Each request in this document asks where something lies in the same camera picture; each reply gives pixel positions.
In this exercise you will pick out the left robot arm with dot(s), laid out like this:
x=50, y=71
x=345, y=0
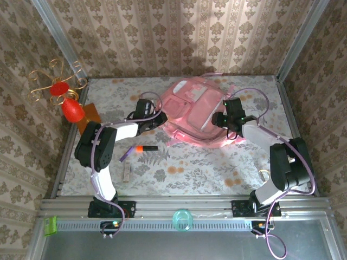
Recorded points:
x=95, y=146

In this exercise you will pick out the red and gold ornament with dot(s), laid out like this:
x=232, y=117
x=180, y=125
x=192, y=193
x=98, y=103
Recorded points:
x=71, y=111

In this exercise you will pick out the pink student backpack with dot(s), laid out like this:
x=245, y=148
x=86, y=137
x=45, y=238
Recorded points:
x=189, y=119

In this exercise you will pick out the grey metal sheet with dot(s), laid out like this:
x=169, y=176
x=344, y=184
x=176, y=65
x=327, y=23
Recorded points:
x=162, y=246

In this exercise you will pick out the small black circuit board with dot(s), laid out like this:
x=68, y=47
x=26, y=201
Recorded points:
x=260, y=225
x=111, y=224

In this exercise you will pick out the green packet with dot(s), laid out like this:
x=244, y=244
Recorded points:
x=50, y=226

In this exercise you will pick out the teal tape roll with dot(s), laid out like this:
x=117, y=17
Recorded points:
x=176, y=216

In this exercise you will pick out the orange black marker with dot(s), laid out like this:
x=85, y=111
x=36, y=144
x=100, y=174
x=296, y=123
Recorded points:
x=146, y=148

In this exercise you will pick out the purple pen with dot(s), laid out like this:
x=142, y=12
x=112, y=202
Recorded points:
x=126, y=155

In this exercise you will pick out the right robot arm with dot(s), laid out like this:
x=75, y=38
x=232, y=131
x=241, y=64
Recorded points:
x=287, y=165

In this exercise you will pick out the orange brown base block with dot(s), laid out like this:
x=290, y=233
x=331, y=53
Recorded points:
x=90, y=112

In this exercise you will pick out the aluminium frame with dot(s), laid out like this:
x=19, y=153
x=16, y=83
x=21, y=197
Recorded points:
x=162, y=205

